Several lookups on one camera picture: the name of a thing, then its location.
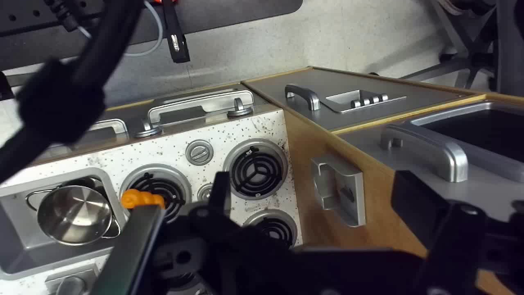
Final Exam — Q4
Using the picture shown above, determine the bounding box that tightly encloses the wooden toy kitchen cabinet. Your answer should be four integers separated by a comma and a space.
242, 65, 524, 295

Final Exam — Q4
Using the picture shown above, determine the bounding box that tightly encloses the back right coil burner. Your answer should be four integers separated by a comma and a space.
224, 138, 288, 199

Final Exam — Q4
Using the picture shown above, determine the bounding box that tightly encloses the grey cabinet handle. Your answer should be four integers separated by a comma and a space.
285, 84, 321, 111

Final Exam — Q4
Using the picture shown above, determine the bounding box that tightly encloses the grey side latch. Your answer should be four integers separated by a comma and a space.
311, 155, 365, 227

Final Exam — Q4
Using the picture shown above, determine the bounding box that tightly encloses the silver toy faucet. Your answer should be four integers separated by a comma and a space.
228, 98, 254, 117

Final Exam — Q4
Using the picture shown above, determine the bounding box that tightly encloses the coil burner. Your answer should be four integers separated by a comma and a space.
224, 138, 288, 199
244, 209, 298, 247
121, 163, 192, 222

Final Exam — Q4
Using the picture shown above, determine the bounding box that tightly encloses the white speckled toy stove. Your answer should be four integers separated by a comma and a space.
0, 88, 301, 295

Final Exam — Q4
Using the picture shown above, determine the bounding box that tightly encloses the front left coil burner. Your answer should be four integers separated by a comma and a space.
121, 163, 192, 222

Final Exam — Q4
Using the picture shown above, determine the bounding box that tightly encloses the silver pot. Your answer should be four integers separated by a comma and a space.
25, 183, 120, 245

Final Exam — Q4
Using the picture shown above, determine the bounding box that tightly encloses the grey oven door handle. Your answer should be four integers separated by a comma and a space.
380, 124, 468, 183

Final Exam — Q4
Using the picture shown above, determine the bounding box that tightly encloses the black cable bundle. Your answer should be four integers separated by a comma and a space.
0, 0, 146, 184

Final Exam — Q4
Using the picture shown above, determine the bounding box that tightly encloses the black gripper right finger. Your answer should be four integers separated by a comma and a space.
391, 170, 524, 295

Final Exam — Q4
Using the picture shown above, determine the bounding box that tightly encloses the black hanging connector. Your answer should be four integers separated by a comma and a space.
162, 0, 190, 63

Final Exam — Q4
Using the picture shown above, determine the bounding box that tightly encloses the front right coil burner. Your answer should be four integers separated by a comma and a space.
244, 209, 298, 247

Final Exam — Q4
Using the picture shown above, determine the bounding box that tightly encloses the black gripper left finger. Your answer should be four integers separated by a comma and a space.
90, 204, 164, 295

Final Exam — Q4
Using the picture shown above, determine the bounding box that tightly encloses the silver toy sink basin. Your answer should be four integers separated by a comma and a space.
0, 168, 126, 276

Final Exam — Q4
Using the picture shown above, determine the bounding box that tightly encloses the grey stove knob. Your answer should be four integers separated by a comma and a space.
185, 138, 215, 165

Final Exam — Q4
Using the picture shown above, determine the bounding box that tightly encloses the orange toy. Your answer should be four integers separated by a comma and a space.
120, 188, 165, 209

